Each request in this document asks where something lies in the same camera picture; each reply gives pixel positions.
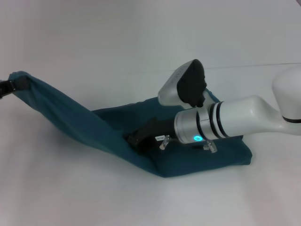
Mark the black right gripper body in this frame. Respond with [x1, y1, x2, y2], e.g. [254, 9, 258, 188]
[138, 117, 176, 148]

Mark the blue-green shirt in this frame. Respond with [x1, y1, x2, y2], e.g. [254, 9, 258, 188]
[7, 70, 253, 179]

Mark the right arm cable with plug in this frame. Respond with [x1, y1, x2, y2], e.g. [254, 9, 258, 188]
[159, 135, 217, 154]

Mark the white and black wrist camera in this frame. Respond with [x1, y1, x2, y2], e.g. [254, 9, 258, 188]
[157, 58, 208, 109]

